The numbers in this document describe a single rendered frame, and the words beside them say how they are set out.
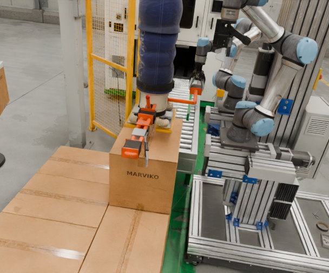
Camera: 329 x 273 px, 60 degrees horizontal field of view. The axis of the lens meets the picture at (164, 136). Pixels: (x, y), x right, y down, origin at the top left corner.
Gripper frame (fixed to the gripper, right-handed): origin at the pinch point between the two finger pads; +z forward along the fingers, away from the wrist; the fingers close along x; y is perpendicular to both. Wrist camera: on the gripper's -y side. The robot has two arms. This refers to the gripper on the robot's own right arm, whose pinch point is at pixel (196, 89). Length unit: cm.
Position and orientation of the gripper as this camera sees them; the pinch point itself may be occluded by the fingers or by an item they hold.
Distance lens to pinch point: 206.4
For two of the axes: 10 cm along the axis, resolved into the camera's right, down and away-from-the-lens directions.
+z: -0.9, 8.7, 4.8
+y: -1.1, 4.7, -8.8
